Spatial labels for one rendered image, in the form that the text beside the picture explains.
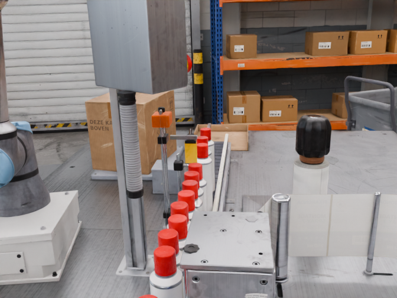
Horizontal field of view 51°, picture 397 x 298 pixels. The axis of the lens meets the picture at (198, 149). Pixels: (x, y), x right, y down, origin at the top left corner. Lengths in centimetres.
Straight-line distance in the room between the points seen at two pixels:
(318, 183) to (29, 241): 68
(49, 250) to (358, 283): 68
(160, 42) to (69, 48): 464
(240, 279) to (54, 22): 502
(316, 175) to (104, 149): 86
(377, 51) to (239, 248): 472
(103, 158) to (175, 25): 94
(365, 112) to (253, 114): 188
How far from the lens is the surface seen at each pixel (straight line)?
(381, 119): 310
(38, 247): 104
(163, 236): 67
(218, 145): 175
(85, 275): 107
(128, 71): 77
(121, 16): 77
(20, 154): 106
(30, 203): 115
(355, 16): 585
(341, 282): 95
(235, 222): 58
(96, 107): 157
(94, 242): 119
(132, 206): 97
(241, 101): 475
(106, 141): 159
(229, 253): 52
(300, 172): 103
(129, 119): 77
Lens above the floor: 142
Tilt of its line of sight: 18 degrees down
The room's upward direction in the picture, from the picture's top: 2 degrees counter-clockwise
